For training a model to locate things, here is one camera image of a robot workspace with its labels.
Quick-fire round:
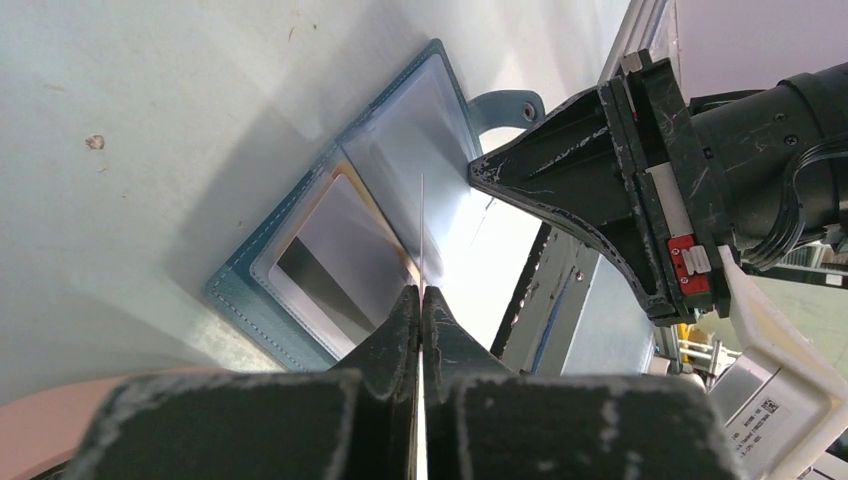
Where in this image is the blue card holder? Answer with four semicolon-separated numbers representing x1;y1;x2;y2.
203;39;546;371

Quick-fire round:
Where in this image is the aluminium frame rail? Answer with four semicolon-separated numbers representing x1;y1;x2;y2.
496;0;684;379

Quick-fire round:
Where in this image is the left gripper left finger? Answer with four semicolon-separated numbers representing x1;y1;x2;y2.
64;286;420;479

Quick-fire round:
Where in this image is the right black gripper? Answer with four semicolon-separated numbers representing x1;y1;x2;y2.
468;50;847;322

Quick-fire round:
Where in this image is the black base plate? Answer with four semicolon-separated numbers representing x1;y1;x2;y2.
489;223;552;359

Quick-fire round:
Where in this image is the gold credit card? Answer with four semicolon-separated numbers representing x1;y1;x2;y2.
330;160;421;284

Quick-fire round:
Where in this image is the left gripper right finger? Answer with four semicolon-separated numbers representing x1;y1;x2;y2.
421;287;742;479

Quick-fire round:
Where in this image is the pink oval tray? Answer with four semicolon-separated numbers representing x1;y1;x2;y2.
0;367;220;480

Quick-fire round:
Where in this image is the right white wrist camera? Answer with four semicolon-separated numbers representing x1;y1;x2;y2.
708;245;847;479

